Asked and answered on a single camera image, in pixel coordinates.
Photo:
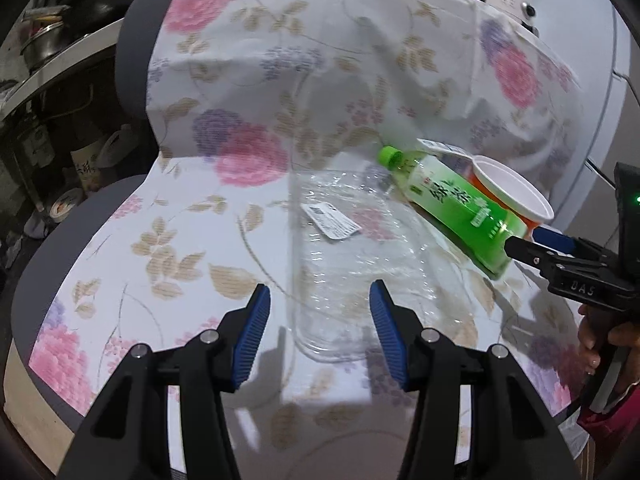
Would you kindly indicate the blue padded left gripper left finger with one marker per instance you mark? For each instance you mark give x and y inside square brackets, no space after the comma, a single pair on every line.
[248,326]

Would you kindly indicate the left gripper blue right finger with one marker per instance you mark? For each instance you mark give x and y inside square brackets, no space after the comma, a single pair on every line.
[554,240]

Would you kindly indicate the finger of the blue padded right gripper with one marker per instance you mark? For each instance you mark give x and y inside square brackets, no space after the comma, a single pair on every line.
[383,310]

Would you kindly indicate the red instant noodle cup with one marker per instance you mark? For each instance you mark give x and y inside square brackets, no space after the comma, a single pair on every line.
[507,187]

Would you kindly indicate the green tea plastic bottle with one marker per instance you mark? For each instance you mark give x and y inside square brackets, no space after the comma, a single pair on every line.
[469,216]

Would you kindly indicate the clear plastic food tray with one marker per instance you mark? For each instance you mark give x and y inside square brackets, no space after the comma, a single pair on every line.
[349,230]

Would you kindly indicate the person's right hand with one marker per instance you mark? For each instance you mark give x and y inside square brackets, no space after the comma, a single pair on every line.
[591,341]

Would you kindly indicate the white refrigerator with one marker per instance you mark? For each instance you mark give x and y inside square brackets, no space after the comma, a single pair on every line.
[591,36]

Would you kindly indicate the small white bowl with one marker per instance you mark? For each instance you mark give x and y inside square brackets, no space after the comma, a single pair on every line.
[63,206]

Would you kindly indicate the labelled dark glass bottle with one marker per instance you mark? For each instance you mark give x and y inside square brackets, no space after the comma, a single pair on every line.
[84,161]

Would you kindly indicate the floral white cloth cover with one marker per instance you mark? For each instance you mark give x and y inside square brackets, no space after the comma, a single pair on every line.
[242,95]

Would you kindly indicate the metal cooking pot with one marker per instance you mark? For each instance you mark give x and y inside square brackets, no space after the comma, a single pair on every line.
[43,33]

